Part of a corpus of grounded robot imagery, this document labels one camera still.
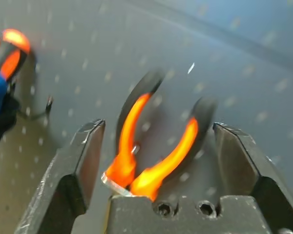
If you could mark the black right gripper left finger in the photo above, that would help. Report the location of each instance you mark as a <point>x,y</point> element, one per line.
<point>70,165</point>

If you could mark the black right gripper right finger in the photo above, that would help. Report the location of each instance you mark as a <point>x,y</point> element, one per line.
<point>239,161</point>

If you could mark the orange black needle-nose pliers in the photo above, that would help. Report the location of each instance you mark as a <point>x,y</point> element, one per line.
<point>127,136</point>

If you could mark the grey metal pegboard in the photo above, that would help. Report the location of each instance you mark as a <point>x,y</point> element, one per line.
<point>210,48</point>

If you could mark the black cup holder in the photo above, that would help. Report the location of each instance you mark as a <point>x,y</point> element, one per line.
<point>0,122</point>

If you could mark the orange black screwdriver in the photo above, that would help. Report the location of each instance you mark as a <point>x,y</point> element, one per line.
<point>14,39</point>

